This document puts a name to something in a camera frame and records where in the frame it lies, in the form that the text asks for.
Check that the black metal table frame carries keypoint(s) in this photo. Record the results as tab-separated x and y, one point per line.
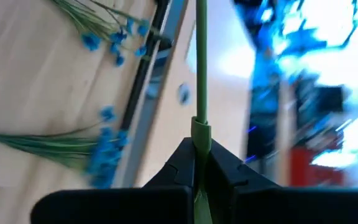
141	74

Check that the black computer monitor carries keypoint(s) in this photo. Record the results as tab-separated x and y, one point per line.
322	98

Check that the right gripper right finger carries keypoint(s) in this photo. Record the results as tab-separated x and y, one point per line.
275	207

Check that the sparse blue flower spray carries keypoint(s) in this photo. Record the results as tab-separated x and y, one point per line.
91	41

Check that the light wood desk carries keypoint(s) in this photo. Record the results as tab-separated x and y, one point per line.
228	124

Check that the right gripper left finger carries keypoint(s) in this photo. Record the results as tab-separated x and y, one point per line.
120	207

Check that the dense blue flower bunch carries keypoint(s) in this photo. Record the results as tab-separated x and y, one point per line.
104	161

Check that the red partition panel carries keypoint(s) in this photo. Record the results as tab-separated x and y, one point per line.
315	171

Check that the large window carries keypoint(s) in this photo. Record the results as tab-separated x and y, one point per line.
322	46

